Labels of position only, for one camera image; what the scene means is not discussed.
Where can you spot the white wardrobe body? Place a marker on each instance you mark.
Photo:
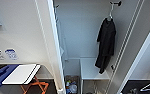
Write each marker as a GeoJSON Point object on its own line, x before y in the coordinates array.
{"type": "Point", "coordinates": [81, 30]}

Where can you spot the black hanging garment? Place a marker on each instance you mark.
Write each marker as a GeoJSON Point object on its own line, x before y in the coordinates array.
{"type": "Point", "coordinates": [106, 43]}

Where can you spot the box with bottles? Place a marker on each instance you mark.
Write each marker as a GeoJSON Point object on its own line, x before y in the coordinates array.
{"type": "Point", "coordinates": [72, 87]}

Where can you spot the orange folding stand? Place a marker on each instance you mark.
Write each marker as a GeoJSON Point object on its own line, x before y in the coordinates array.
{"type": "Point", "coordinates": [37, 86]}

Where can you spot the flat white board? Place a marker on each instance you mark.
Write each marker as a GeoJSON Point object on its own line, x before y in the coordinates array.
{"type": "Point", "coordinates": [21, 73]}

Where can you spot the black wardrobe hook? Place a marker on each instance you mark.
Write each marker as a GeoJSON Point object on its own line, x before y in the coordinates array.
{"type": "Point", "coordinates": [117, 3]}

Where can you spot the wall plate with blue print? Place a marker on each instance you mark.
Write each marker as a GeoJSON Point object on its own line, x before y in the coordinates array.
{"type": "Point", "coordinates": [11, 54]}

